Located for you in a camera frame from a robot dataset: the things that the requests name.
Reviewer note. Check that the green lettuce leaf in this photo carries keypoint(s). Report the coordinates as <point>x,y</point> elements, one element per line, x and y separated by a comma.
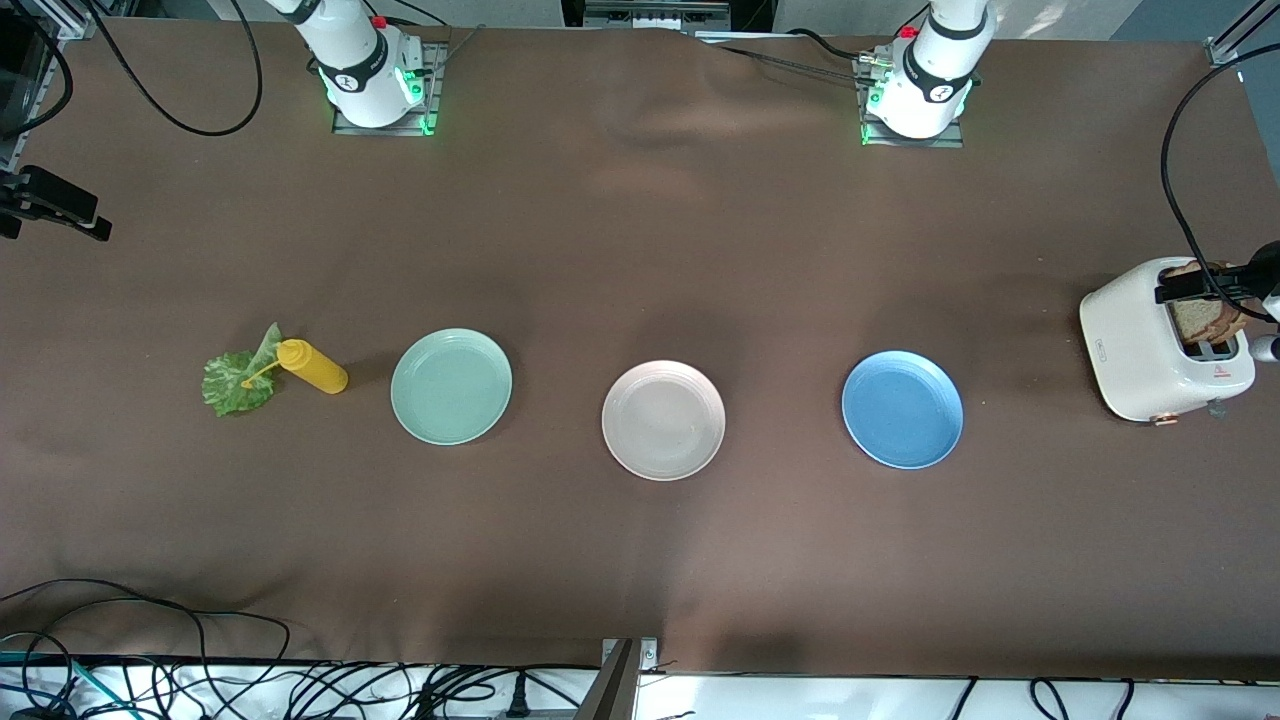
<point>235,390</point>

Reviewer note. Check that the green plate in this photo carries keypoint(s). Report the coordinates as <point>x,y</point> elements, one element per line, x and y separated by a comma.
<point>450,385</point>

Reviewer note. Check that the brown tablecloth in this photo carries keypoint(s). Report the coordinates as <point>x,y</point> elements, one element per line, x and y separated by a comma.
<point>640,250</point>

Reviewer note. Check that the yellow mustard squeeze bottle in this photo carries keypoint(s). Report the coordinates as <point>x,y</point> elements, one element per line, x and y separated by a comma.
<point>315,368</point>

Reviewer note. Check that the white toaster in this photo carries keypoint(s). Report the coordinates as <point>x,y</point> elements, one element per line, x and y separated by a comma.
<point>1130,350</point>

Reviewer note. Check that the blue plate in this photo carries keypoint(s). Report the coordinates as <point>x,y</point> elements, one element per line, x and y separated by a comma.
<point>902,410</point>

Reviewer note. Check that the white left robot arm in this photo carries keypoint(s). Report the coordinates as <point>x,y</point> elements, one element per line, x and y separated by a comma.
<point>930,80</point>

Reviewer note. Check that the thin grey rod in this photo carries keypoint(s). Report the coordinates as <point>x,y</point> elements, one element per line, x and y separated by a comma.
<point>460,48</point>

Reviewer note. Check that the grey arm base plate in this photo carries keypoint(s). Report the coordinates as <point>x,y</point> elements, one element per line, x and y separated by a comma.
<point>950,141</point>
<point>432,75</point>

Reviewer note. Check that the silver metal bracket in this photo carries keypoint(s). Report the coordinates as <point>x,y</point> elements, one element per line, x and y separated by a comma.
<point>648,655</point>

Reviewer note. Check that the aluminium frame profile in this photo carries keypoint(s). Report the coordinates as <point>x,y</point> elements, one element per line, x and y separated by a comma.
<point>1222,50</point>
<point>75,20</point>

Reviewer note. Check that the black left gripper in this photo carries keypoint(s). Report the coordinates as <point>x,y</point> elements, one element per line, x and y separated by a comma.
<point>1243,279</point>

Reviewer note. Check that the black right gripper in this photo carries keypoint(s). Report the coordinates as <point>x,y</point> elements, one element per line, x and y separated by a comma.
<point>30,192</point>

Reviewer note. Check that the brown bread slice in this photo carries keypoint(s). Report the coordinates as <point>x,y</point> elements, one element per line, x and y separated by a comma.
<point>1238,318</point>
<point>1195,320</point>

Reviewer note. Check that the black power plug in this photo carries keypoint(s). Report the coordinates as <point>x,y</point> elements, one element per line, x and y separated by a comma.
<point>517,700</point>

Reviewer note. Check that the grey power strip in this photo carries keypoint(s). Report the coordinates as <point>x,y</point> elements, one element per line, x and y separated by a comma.
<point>650,12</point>

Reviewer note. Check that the dark grey post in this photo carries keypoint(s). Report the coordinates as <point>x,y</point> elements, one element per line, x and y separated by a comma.
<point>615,690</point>

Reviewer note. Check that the beige plate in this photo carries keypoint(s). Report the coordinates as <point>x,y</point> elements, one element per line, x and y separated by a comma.
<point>663,420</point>

